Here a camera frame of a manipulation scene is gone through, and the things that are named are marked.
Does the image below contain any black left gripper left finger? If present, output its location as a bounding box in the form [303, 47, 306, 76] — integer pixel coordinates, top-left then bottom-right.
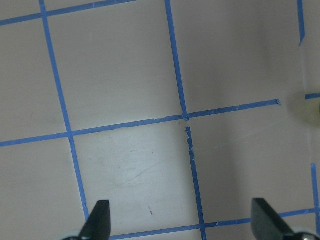
[77, 200, 111, 240]

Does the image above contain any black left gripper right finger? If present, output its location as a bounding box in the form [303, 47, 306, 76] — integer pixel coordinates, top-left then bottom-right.
[251, 198, 295, 240]

